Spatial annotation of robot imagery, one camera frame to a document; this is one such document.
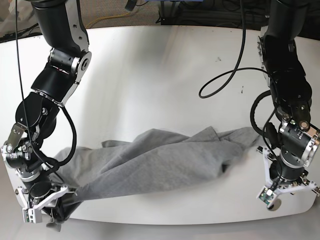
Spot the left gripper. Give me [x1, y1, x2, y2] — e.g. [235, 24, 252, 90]
[257, 146, 320, 197]

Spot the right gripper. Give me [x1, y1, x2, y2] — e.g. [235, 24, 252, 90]
[15, 178, 77, 222]

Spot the grey T-shirt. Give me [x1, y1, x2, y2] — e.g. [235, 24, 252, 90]
[58, 127, 261, 225]

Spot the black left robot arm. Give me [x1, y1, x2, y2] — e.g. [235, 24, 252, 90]
[258, 0, 320, 201]

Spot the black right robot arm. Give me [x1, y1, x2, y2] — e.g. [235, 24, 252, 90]
[0, 0, 92, 224]

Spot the black rod on floor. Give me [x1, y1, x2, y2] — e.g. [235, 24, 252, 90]
[0, 23, 39, 43]

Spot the black brush on floor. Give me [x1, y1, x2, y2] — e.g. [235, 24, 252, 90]
[125, 0, 137, 12]

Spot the right table cable grommet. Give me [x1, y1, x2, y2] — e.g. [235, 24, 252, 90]
[267, 198, 282, 212]

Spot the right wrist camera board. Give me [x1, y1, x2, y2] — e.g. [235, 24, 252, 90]
[22, 208, 43, 224]

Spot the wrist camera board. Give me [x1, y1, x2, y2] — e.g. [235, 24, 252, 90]
[256, 185, 278, 210]
[22, 208, 43, 224]

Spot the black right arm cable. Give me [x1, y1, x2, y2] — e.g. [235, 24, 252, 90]
[13, 0, 77, 176]

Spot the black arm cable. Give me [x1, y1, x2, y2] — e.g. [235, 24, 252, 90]
[13, 0, 77, 176]
[198, 0, 270, 99]

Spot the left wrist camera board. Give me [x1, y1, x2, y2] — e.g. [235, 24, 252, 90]
[256, 185, 278, 210]

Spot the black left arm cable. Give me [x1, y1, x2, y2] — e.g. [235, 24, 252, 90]
[198, 0, 270, 99]

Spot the yellow cable on floor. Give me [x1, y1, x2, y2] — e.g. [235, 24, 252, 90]
[86, 9, 133, 30]

